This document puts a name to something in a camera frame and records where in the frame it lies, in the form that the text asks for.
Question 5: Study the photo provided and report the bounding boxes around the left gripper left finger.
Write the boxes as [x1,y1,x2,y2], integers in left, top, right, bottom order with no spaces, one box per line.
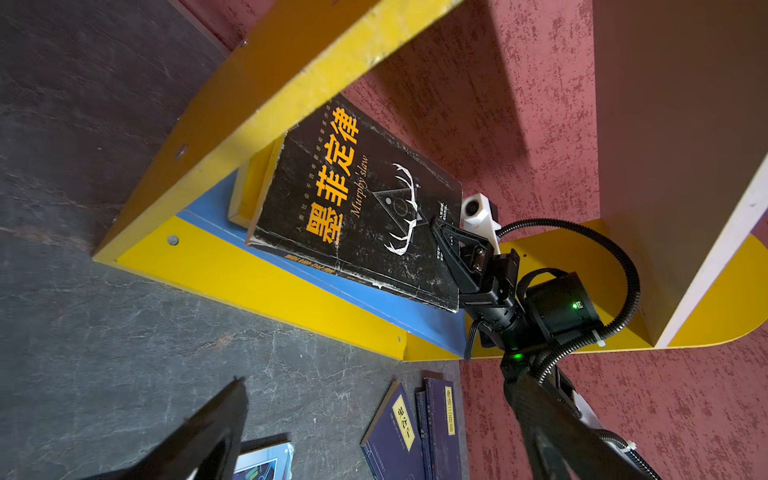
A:
[95,377,248,479]

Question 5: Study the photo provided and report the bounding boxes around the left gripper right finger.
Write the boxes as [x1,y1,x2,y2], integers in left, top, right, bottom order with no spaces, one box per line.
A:
[502,359,651,479]

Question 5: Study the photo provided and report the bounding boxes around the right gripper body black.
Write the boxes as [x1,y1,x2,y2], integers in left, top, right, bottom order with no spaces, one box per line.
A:
[459,252,602,359]

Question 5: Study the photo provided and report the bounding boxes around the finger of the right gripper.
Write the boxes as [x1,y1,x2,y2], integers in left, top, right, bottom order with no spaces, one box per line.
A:
[430,217,494,294]

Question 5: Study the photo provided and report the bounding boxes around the black Murphy's law book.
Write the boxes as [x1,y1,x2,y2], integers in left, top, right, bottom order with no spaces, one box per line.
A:
[246,95,462,312]

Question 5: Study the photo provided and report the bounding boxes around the yellow cartoon book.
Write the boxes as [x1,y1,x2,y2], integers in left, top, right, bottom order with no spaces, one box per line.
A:
[228,134,286,228]

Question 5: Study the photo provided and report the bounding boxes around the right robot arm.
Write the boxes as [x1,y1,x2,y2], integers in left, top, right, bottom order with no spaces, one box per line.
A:
[430,218,659,479]

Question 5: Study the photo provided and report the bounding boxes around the white science magazine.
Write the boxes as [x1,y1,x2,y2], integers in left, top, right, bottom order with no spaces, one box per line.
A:
[232,434,295,480]

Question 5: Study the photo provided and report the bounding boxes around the navy book set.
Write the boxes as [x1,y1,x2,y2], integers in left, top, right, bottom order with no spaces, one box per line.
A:
[415,371,462,479]

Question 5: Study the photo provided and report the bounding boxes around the navy book with dragon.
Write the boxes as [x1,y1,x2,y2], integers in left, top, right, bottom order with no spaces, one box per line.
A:
[360,380,425,480]

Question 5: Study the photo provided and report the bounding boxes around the yellow pink blue bookshelf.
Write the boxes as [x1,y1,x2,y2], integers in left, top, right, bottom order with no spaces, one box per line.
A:
[94,1,767,361]

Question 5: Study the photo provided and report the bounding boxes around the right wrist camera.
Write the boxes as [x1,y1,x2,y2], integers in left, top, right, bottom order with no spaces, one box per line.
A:
[461,193,501,255]

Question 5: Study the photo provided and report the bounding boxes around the black corrugated cable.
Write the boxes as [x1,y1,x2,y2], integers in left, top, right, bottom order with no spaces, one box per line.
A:
[463,217,642,385]

